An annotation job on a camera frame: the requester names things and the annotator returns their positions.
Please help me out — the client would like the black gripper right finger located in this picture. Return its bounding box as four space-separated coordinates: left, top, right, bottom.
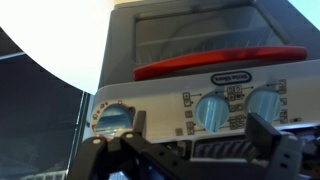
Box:
244 112 305 180

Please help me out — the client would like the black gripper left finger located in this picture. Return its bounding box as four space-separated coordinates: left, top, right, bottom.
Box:
67 110 194 180

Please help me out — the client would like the blue toy oven knob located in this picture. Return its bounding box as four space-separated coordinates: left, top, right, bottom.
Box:
194 94 231 134
245 87 283 125

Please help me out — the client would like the blue knob with red dots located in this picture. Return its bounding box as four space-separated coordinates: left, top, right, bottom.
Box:
94 103 136 139

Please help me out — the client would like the grey toy oven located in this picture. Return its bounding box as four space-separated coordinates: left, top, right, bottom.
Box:
90 0 320 162

